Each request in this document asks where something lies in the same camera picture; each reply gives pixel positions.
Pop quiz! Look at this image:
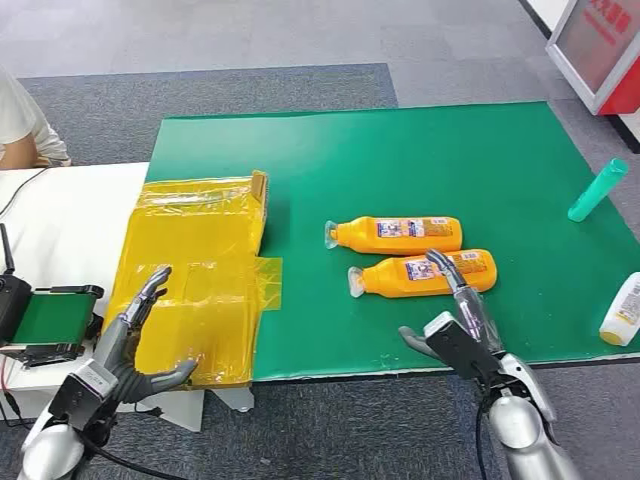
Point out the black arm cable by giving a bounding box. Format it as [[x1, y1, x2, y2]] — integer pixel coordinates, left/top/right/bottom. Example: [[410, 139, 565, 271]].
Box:
[[75, 430, 191, 480], [473, 396, 496, 480]]

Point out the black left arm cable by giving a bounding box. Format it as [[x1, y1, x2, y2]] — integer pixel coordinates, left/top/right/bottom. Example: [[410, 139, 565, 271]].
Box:
[[75, 430, 191, 480]]

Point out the orange bottle with clear cap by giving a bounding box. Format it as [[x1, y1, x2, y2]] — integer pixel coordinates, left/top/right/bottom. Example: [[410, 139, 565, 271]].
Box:
[[324, 215, 463, 256], [347, 248, 498, 299]]

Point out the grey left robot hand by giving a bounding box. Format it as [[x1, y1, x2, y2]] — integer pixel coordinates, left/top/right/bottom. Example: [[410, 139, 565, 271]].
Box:
[[92, 265, 199, 406]]

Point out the thin black table cable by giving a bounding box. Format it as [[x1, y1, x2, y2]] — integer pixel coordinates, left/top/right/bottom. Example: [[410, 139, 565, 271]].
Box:
[[0, 166, 49, 219]]

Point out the teal green bottle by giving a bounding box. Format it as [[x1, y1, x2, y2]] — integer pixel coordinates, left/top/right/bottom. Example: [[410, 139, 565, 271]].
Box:
[[568, 157, 630, 223]]

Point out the white bottle with yellow cap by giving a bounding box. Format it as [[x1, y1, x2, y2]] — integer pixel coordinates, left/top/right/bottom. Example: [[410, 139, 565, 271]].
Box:
[[598, 271, 640, 348]]

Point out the small green belt conveyor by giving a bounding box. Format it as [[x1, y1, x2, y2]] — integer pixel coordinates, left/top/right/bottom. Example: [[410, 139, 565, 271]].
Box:
[[0, 284, 106, 369]]

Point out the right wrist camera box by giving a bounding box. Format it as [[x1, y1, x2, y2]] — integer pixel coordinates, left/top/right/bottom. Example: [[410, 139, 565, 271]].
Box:
[[423, 311, 502, 384]]

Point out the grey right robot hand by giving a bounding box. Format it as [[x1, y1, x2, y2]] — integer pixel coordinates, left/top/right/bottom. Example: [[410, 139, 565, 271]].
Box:
[[398, 248, 503, 362]]

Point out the red and white sign stand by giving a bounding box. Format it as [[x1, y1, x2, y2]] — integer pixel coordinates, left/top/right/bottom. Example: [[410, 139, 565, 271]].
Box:
[[546, 0, 640, 117]]

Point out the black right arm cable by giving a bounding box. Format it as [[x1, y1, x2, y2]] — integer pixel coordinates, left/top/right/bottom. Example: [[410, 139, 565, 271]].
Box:
[[473, 396, 496, 480]]

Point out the white table foot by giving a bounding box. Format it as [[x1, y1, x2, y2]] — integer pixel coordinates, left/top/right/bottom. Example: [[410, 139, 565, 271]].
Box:
[[134, 387, 256, 433]]

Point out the green table mat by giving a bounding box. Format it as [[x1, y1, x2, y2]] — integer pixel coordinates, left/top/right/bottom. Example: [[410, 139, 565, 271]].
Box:
[[146, 101, 640, 383]]

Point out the yellow taped cardboard box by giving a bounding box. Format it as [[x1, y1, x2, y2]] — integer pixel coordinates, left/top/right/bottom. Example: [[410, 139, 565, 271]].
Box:
[[102, 170, 284, 390]]

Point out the black device with antenna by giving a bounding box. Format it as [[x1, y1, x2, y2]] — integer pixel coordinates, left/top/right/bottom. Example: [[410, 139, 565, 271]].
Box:
[[0, 223, 33, 346]]

